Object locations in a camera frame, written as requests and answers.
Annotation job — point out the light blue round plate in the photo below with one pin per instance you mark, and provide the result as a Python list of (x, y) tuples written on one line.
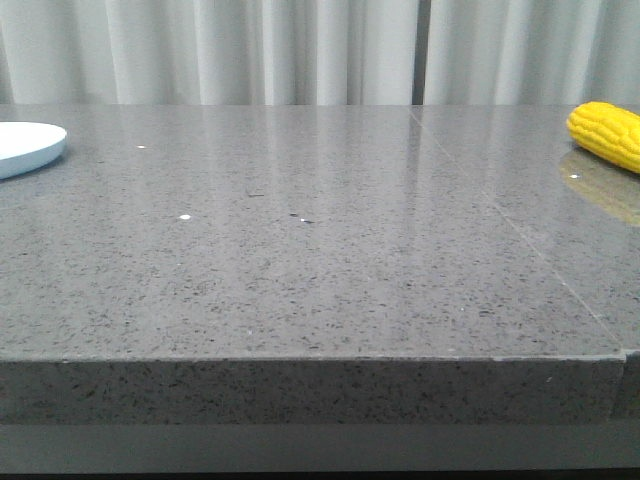
[(27, 146)]

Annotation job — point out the yellow corn cob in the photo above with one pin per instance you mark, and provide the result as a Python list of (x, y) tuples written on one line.
[(608, 131)]

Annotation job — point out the grey pleated curtain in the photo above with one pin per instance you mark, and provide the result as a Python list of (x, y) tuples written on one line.
[(319, 52)]

